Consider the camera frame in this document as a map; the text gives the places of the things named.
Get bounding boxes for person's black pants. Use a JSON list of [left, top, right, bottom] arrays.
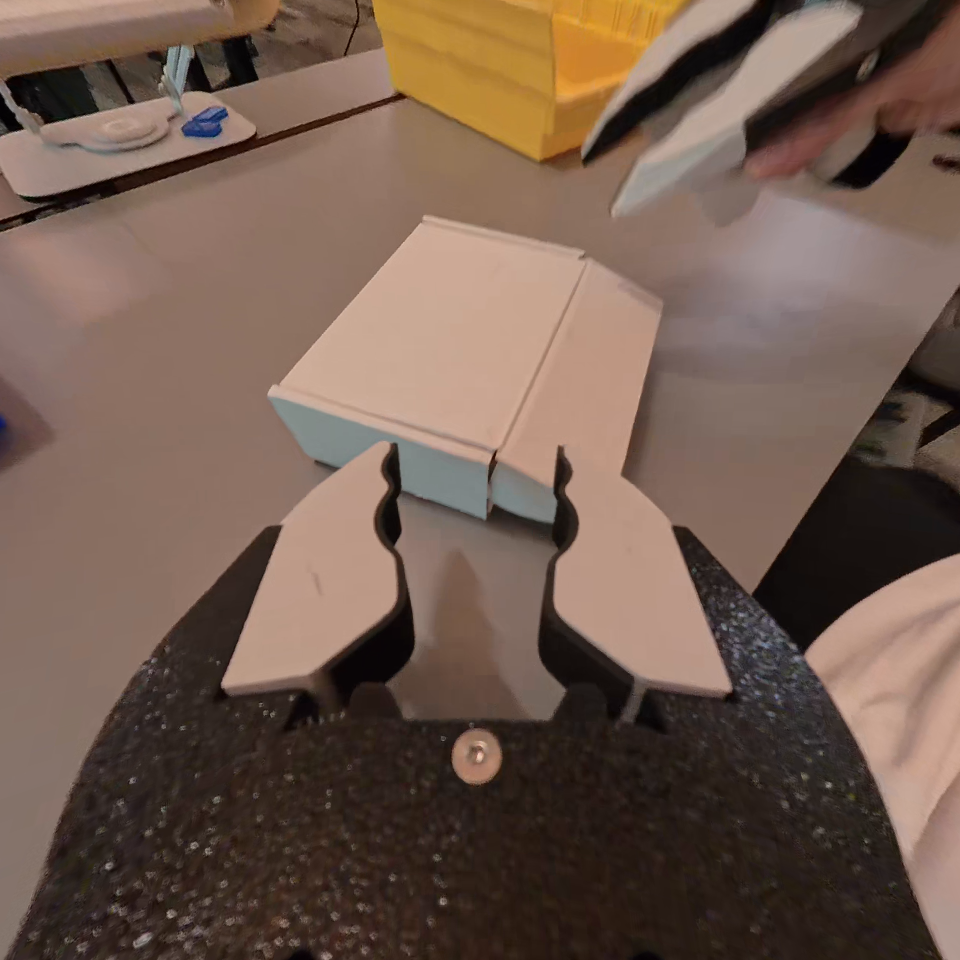
[[753, 457, 960, 654]]

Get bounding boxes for yellow plastic bin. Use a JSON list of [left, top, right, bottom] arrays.
[[372, 0, 691, 161]]

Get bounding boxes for instruction sheet on clipboard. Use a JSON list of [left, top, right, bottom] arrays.
[[0, 0, 282, 76]]

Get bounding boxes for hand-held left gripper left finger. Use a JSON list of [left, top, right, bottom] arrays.
[[221, 441, 415, 702]]

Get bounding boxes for person's white shirt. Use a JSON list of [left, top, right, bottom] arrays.
[[806, 555, 960, 960]]

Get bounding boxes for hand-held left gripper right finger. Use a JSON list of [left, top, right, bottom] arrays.
[[540, 446, 732, 714]]

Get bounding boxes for person's right hand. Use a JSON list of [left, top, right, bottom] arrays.
[[746, 15, 960, 181]]

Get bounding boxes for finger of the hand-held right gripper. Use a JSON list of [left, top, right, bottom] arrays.
[[581, 0, 774, 166], [611, 3, 864, 226]]

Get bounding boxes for white clipboard stand base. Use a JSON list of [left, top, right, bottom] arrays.
[[0, 45, 258, 202]]

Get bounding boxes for white cardboard box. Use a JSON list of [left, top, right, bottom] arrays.
[[267, 216, 664, 524]]

